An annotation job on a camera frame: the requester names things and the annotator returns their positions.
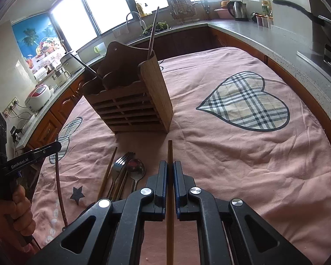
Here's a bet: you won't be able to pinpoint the metal spoon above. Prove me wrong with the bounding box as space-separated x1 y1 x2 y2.
126 159 146 194

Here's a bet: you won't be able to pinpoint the beach wall poster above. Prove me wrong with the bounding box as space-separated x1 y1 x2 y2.
11 12 67 69

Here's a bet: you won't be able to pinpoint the wooden chopstick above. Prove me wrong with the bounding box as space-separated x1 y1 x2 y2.
97 147 118 201
147 6 160 61
167 140 175 265

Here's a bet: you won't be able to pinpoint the large white electric cooker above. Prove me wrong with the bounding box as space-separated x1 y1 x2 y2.
60 50 83 74

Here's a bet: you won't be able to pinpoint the reddish brown chopstick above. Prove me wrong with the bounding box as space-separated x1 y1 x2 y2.
55 151 69 228

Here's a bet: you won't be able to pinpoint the green leafy vegetables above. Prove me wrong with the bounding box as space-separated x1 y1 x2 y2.
141 21 170 35

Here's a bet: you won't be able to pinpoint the row of spice jars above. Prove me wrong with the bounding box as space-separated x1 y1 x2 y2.
254 14 273 28

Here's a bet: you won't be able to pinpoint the metal dish rack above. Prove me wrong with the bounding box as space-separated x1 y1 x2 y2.
165 0 200 24

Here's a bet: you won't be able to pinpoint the knife holder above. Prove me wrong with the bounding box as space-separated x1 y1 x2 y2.
201 0 211 20

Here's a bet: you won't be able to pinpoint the pink heart-print tablecloth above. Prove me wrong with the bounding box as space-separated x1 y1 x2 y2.
30 46 331 265

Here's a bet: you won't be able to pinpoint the curved sink faucet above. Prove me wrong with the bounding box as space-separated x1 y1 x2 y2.
126 11 147 32

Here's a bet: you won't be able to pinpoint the grey kitchen countertop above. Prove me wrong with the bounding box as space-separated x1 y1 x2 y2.
14 18 331 122

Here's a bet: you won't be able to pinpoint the metal fork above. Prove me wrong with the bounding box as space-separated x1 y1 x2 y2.
114 152 135 199
107 157 125 201

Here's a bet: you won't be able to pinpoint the person's left hand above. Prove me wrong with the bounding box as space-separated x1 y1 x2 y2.
0 184 36 238

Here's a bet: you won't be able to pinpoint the wall power outlets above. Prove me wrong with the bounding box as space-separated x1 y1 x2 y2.
2 97 19 116

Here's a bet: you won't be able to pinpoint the small white electric pot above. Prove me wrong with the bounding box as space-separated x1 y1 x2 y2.
51 70 71 87

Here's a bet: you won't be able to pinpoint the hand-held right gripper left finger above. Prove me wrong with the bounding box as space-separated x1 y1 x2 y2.
36 160 168 265

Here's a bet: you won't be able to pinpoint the kitchen window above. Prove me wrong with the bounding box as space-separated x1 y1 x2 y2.
48 0 232 51

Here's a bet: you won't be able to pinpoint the pink plastic basin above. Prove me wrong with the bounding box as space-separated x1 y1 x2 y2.
214 8 232 20

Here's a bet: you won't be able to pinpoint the dark chopstick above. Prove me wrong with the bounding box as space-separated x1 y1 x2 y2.
70 53 103 80

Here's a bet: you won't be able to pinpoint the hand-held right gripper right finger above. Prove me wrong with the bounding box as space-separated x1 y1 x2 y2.
173 160 313 265

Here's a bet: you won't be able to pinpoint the white pink rice cooker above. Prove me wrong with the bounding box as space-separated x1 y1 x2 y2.
24 84 51 114

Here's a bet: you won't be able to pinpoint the steel electric kettle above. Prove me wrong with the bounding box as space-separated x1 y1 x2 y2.
227 0 249 22

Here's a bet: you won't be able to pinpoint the black plug adapter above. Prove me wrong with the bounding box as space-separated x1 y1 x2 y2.
9 126 24 144

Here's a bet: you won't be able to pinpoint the paper towel roll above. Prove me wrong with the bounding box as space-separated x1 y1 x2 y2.
33 68 48 81

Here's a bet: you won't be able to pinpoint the wooden utensil holder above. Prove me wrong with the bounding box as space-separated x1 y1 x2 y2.
81 41 174 134

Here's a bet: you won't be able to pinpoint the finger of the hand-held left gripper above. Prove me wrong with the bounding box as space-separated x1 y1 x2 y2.
31 141 62 161

